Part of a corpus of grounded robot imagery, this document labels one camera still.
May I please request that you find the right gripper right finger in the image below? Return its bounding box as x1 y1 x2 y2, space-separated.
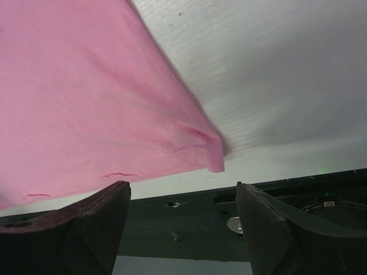
236 182 366 274

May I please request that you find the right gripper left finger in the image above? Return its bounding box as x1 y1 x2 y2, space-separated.
1 181 131 275

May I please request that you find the pink t-shirt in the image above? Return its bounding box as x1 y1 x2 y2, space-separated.
1 1 224 209

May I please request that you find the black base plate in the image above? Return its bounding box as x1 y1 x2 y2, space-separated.
1 169 366 262

